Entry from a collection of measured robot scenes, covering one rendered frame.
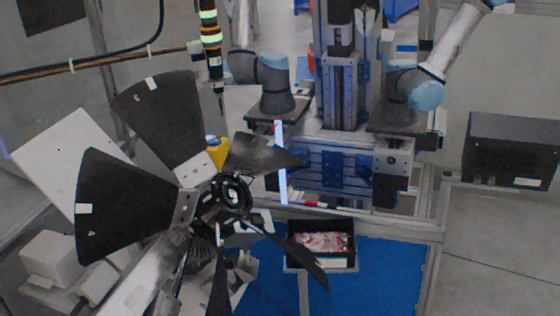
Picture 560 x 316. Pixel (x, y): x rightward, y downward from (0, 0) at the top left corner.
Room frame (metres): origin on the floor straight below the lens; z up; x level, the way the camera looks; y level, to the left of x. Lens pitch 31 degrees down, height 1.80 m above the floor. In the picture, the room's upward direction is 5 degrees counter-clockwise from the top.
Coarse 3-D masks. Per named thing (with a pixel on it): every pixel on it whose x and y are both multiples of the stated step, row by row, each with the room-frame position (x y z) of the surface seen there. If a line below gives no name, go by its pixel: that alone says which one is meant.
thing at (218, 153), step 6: (222, 138) 1.39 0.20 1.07; (222, 144) 1.35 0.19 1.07; (228, 144) 1.39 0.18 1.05; (210, 150) 1.32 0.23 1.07; (216, 150) 1.31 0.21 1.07; (222, 150) 1.34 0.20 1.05; (210, 156) 1.32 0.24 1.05; (216, 156) 1.31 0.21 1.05; (222, 156) 1.34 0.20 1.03; (216, 162) 1.31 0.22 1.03; (222, 162) 1.33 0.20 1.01; (216, 168) 1.31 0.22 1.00
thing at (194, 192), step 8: (184, 192) 0.79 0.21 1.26; (192, 192) 0.81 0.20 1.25; (184, 200) 0.79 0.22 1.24; (192, 200) 0.81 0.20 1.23; (176, 208) 0.78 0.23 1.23; (192, 208) 0.81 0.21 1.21; (176, 216) 0.78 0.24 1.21; (184, 216) 0.79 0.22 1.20; (192, 216) 0.80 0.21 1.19; (176, 224) 0.77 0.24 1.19; (184, 224) 0.79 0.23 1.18
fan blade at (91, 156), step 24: (96, 168) 0.70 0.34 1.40; (120, 168) 0.72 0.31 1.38; (96, 192) 0.67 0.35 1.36; (120, 192) 0.70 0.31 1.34; (144, 192) 0.73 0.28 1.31; (168, 192) 0.77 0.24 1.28; (96, 216) 0.65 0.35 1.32; (120, 216) 0.68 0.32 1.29; (144, 216) 0.72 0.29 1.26; (168, 216) 0.76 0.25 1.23; (96, 240) 0.63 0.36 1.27; (120, 240) 0.67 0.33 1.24
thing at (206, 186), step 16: (224, 176) 0.86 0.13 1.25; (240, 176) 0.89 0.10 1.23; (208, 192) 0.81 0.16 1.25; (224, 192) 0.82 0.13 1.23; (240, 192) 0.85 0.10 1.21; (208, 208) 0.79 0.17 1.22; (224, 208) 0.78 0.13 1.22; (240, 208) 0.82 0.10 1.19; (192, 224) 0.81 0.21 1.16; (208, 224) 0.80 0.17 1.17; (224, 224) 0.79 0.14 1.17; (208, 240) 0.80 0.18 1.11
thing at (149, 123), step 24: (168, 72) 1.06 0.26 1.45; (192, 72) 1.08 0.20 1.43; (120, 96) 0.98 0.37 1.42; (144, 96) 1.00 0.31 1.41; (168, 96) 1.01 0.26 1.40; (192, 96) 1.02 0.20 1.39; (144, 120) 0.96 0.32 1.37; (168, 120) 0.96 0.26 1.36; (192, 120) 0.97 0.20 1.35; (168, 144) 0.93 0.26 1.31; (192, 144) 0.93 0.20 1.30
